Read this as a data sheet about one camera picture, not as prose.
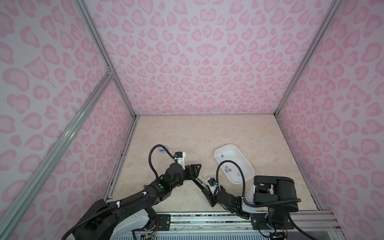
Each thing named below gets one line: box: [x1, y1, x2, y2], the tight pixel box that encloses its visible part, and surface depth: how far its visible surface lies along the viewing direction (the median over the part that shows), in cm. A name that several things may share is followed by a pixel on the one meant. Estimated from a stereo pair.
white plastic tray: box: [214, 144, 255, 185], surface depth 95 cm
